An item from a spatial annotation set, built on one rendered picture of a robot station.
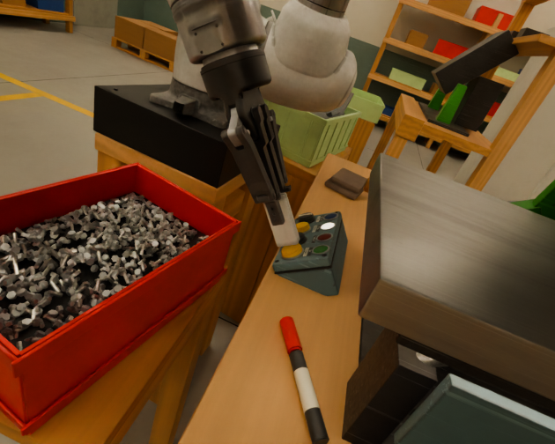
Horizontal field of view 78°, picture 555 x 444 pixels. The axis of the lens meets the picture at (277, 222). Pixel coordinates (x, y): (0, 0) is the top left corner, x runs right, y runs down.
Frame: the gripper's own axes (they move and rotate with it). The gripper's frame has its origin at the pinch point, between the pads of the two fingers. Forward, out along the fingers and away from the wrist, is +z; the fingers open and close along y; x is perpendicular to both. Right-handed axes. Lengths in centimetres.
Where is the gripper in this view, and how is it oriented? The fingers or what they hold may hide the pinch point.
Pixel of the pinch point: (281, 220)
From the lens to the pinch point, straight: 45.2
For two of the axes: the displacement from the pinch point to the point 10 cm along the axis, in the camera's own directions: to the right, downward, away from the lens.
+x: 9.2, -1.5, -3.5
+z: 2.8, 8.9, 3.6
